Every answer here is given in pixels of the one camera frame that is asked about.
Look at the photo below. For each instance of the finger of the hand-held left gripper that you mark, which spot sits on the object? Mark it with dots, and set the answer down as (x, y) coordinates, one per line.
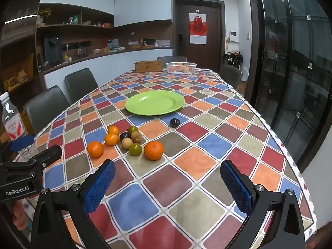
(49, 155)
(22, 142)

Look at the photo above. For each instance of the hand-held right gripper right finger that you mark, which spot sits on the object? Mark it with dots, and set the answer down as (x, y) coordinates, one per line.
(237, 189)

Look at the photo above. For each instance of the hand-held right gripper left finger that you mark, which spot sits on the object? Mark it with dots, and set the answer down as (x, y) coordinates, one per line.
(99, 186)

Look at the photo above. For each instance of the medium orange tangerine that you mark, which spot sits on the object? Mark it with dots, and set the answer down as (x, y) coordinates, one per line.
(95, 149)

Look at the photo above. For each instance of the small orange tangerine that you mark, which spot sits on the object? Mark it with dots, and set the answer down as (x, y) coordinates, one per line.
(111, 139)
(113, 130)

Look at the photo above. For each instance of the round tan fruit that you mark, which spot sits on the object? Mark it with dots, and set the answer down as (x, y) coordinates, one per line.
(127, 143)

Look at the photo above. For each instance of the dark purple fruit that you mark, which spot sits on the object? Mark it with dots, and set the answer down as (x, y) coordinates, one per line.
(124, 135)
(175, 122)

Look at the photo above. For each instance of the olive brown fruit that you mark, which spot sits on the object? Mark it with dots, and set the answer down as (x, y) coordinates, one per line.
(136, 136)

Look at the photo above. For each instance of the large orange tangerine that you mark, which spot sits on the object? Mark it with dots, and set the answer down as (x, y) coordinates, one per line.
(153, 150)

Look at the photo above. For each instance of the green plate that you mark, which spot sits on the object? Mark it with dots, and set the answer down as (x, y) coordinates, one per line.
(155, 102)

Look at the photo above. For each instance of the person's left hand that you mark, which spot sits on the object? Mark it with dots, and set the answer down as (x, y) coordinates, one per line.
(18, 212)

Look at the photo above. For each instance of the clear water bottle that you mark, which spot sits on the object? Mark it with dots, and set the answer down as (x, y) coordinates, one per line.
(11, 127)

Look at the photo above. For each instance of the grey dining chair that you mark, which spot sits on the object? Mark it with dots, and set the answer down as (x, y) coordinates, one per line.
(171, 58)
(45, 109)
(81, 83)
(230, 75)

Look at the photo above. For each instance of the checkered tablecloth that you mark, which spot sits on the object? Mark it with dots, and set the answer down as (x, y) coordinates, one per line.
(207, 160)

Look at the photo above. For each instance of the green tomato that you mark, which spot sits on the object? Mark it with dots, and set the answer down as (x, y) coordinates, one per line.
(135, 149)
(132, 129)

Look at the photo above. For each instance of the black coffee machine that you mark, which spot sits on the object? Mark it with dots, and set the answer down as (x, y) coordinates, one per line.
(53, 49)

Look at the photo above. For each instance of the white counter cabinet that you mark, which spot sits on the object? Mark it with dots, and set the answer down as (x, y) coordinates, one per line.
(111, 62)

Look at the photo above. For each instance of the dark bags pile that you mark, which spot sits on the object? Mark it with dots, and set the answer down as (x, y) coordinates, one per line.
(233, 59)

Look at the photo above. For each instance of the wicker box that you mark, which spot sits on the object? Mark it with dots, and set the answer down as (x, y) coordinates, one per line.
(148, 66)

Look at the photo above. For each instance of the glass door cabinet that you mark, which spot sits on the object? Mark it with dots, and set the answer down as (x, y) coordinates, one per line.
(293, 70)

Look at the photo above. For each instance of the white plastic basket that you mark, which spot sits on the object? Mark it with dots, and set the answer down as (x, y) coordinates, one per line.
(181, 68)

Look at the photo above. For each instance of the oranges in basket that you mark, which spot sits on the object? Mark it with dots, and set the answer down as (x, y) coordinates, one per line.
(180, 67)

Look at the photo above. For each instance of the dark wooden door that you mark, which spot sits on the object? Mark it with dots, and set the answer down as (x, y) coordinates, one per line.
(198, 54)

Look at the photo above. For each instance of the white desk lamp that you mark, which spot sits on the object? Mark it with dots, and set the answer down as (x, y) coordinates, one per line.
(131, 37)

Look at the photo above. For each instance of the wooden wall shelf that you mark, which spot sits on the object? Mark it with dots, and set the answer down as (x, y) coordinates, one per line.
(77, 29)

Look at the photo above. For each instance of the white wall panel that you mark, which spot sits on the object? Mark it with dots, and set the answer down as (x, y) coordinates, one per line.
(234, 36)

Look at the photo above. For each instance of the red and white wall poster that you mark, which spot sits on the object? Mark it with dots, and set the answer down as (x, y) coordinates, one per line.
(198, 28)

